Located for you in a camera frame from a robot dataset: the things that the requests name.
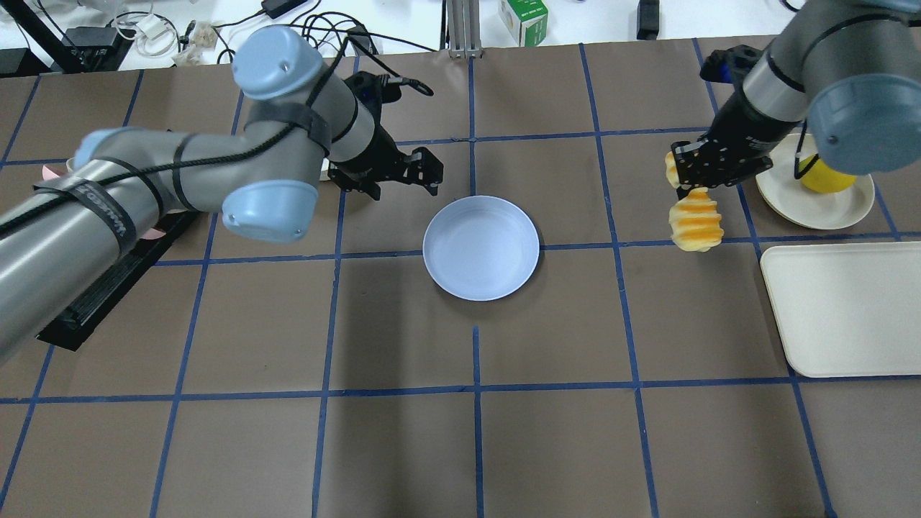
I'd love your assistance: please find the cream round plate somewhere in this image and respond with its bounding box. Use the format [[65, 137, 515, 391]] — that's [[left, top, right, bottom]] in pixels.
[[756, 131, 876, 230]]

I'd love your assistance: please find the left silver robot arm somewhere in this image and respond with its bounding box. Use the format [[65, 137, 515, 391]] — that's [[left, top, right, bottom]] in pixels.
[[1, 25, 443, 360]]

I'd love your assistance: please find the pink plate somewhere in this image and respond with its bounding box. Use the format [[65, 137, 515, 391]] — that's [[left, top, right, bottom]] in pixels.
[[42, 165, 165, 240]]

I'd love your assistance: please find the yellow spiral bread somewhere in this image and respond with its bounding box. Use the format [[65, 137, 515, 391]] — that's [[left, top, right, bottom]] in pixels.
[[664, 152, 724, 253]]

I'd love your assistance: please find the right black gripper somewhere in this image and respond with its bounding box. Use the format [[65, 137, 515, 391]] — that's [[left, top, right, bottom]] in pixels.
[[671, 108, 774, 200]]

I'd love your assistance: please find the white rectangular tray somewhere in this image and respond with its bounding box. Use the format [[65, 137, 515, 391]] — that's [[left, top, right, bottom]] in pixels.
[[760, 242, 920, 379]]

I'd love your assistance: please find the yellow lemon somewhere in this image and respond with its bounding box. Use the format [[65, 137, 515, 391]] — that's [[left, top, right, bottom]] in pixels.
[[794, 154, 856, 194]]

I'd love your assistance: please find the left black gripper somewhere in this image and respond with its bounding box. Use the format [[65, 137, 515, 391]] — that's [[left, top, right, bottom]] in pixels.
[[328, 127, 444, 201]]

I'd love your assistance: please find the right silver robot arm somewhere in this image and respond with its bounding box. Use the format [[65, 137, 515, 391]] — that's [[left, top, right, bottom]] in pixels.
[[670, 1, 920, 198]]

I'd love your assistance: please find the black power adapter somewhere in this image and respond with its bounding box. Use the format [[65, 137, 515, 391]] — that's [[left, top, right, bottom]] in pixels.
[[260, 0, 308, 19]]

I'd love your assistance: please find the aluminium frame post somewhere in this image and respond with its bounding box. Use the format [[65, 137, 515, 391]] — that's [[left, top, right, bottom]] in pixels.
[[440, 1, 483, 59]]

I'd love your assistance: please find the green white carton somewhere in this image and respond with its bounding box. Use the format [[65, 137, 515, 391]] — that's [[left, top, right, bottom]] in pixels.
[[498, 1, 549, 48]]

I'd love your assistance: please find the blue plate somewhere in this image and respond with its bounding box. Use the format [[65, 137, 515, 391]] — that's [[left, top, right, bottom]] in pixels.
[[422, 196, 540, 301]]

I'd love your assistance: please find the black plate rack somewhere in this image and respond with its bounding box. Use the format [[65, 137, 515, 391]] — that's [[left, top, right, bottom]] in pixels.
[[36, 212, 200, 351]]

